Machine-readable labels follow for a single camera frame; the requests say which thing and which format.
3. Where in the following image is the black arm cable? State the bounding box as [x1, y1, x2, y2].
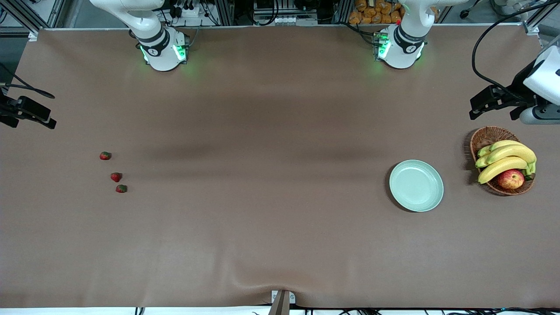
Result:
[471, 1, 560, 104]
[0, 63, 56, 99]

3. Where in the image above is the brown table mat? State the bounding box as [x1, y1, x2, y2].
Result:
[0, 26, 560, 309]

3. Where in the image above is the pale green round plate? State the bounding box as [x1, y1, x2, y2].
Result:
[389, 160, 444, 213]

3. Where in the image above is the brown wicker basket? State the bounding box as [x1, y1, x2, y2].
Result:
[470, 126, 535, 196]

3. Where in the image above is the yellow banana bunch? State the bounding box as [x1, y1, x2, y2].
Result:
[475, 140, 537, 185]

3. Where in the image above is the aluminium frame post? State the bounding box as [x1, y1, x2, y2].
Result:
[523, 0, 560, 36]
[334, 0, 353, 25]
[5, 0, 41, 36]
[214, 0, 235, 26]

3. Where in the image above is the white power strip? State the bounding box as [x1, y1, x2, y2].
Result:
[172, 3, 203, 19]

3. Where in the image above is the red yellow apple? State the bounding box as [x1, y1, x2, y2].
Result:
[497, 169, 525, 190]

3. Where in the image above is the metal clamp bracket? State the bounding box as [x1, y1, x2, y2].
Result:
[268, 290, 296, 315]

